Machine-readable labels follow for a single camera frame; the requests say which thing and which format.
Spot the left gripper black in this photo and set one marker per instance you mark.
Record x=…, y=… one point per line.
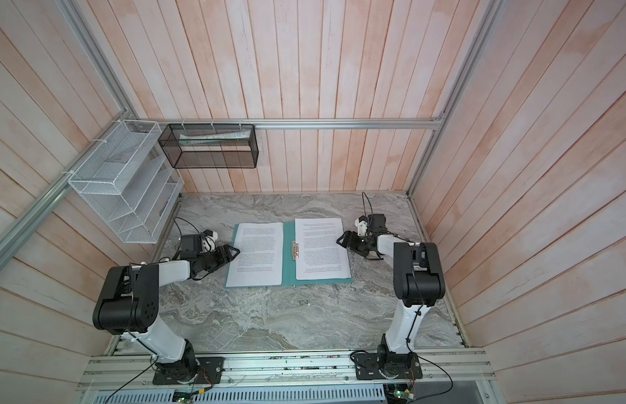
x=225, y=259

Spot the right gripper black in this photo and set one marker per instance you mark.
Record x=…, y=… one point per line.
x=351, y=242

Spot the printed paper sheet front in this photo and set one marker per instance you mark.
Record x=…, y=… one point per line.
x=260, y=261

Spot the metal folder clip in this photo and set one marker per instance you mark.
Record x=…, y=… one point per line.
x=295, y=250

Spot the green file folder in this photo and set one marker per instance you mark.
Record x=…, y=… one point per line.
x=289, y=265

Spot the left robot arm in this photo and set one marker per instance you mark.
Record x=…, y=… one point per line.
x=129, y=302

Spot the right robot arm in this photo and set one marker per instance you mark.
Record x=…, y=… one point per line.
x=418, y=283

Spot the papers in black basket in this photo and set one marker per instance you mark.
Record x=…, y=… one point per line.
x=234, y=138

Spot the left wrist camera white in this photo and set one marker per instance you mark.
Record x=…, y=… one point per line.
x=208, y=241

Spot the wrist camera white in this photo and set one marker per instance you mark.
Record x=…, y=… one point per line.
x=362, y=225
x=208, y=241

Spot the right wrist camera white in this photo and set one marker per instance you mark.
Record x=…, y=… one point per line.
x=362, y=225

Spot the right camera cable black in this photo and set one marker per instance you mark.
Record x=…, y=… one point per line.
x=367, y=205

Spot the camera cable black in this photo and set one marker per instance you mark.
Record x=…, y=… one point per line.
x=367, y=205
x=185, y=227

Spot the left camera cable black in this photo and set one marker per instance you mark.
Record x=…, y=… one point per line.
x=185, y=227

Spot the black mesh wall basket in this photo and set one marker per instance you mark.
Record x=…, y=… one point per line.
x=186, y=157

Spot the horizontal aluminium wall bar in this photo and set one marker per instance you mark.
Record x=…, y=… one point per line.
x=319, y=124

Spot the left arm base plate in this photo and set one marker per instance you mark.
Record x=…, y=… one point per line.
x=204, y=370

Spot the white wire mesh shelf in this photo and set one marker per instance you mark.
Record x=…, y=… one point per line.
x=129, y=187

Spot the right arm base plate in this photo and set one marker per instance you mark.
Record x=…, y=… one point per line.
x=385, y=366

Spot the aluminium mounting rail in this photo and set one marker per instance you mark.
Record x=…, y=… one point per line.
x=317, y=367

